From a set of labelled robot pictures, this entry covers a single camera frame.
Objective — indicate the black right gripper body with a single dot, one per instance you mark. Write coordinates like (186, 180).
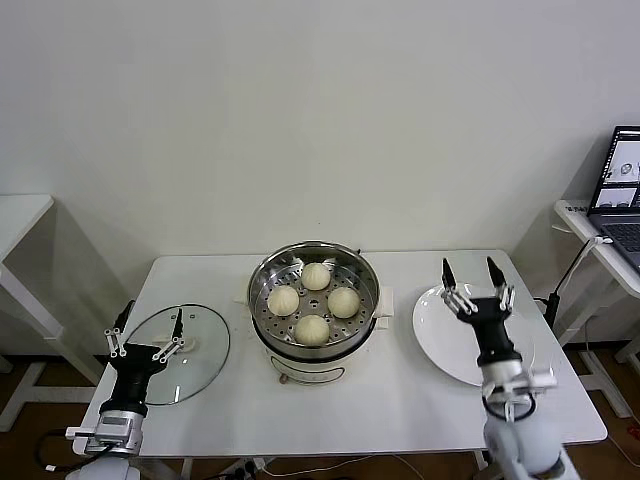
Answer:
(492, 330)

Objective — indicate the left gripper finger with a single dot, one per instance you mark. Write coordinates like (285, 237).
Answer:
(177, 330)
(118, 342)

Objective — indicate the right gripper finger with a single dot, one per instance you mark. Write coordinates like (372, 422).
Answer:
(499, 287)
(449, 285)

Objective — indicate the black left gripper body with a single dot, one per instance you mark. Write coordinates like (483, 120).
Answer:
(135, 375)

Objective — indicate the round glass pot lid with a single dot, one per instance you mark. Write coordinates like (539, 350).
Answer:
(205, 350)

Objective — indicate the white steamed baozi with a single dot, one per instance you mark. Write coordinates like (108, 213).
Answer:
(283, 301)
(343, 302)
(316, 276)
(312, 330)

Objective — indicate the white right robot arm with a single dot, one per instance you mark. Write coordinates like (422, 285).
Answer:
(525, 440)

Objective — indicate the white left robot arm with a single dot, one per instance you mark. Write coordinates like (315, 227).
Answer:
(135, 435)

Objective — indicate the stainless steel steamer basket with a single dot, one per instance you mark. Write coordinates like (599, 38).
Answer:
(367, 300)

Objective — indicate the white round plate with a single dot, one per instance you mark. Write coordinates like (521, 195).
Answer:
(440, 340)

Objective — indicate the black power adapter block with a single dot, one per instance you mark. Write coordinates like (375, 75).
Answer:
(551, 307)

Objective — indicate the white power strip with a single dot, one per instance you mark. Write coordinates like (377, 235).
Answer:
(247, 467)

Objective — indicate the dark open laptop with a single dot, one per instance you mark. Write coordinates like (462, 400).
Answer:
(620, 165)

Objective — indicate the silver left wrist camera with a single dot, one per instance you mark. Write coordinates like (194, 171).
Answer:
(112, 427)

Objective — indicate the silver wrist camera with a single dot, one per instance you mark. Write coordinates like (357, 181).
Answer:
(112, 427)
(542, 380)

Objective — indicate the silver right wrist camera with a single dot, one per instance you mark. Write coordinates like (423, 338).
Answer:
(542, 380)

